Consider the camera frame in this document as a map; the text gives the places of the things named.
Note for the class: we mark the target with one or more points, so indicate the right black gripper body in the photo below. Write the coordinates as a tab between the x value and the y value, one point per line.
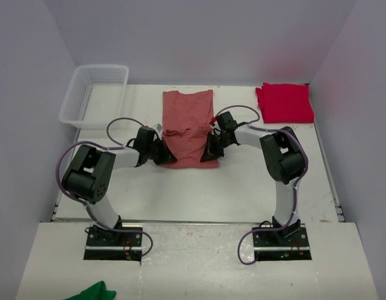
225	145

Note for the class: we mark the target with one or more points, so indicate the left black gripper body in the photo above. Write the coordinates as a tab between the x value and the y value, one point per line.
150	149

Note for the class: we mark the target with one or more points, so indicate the salmon pink t shirt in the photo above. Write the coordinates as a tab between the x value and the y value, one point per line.
185	125

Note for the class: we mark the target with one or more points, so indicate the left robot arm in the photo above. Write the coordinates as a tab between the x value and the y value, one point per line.
88	175

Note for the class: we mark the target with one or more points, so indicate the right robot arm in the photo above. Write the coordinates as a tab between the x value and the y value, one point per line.
285	161

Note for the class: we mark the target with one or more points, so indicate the folded red t shirt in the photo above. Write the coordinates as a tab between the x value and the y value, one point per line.
285	103

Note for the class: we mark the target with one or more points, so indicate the white plastic basket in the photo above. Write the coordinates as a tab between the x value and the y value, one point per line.
94	96

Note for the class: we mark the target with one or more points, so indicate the green cloth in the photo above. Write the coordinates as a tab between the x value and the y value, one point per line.
97	291

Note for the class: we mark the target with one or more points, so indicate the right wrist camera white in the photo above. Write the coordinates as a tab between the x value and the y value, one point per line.
214	126

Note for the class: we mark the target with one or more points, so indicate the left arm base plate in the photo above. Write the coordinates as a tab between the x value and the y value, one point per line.
102	245

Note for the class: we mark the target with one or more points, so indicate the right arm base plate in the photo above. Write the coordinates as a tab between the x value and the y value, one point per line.
268	246

